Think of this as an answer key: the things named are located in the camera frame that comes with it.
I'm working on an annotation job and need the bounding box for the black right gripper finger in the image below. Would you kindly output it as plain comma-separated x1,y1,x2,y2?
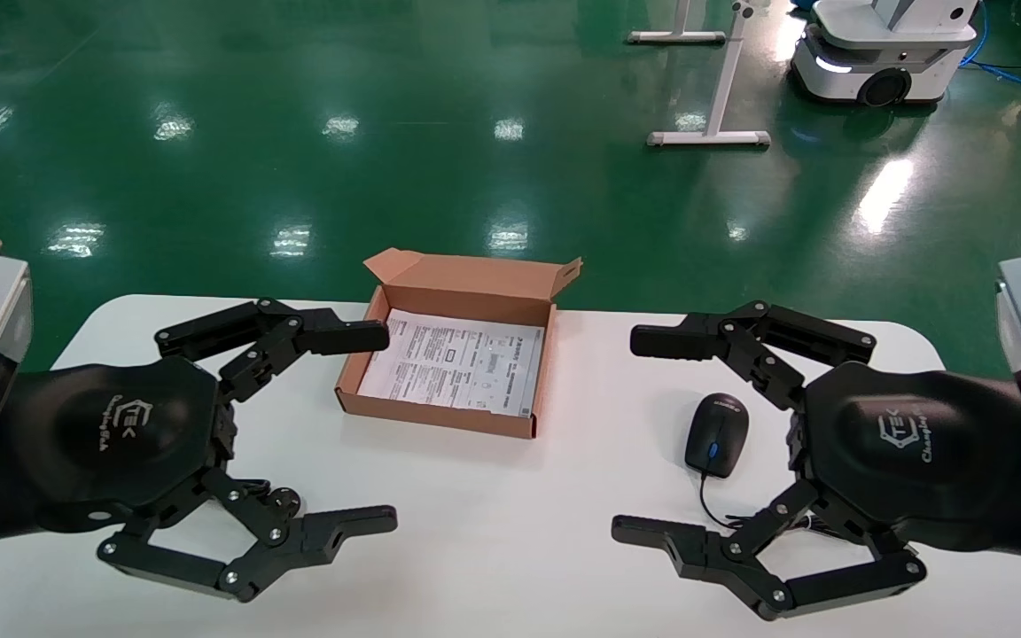
630,300,877,410
611,478,928,621

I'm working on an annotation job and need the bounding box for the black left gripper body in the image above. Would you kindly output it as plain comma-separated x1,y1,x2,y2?
10,354,238,535

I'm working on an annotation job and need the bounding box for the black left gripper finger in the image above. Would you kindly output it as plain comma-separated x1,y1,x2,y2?
97,470,399,603
154,298,390,404

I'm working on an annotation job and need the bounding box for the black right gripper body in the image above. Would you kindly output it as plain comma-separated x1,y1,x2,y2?
790,362,1021,557

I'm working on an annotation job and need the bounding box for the black mouse cable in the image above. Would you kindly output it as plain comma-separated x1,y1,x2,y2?
698,472,782,531

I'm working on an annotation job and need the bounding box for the black computer mouse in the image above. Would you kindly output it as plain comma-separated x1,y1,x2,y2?
684,393,751,479

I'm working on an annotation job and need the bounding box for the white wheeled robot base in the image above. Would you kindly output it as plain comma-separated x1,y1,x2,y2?
790,0,981,109

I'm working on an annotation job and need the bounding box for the open brown cardboard box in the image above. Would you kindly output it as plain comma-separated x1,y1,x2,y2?
335,248,583,440

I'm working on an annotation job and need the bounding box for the printed white paper sheet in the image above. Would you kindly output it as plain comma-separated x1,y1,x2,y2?
357,308,547,417

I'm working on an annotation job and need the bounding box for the white table stand leg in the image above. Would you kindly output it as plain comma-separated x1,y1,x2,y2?
626,0,729,46
646,0,773,149

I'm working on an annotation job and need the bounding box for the blue floor cable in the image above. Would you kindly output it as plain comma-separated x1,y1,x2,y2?
958,0,1021,91

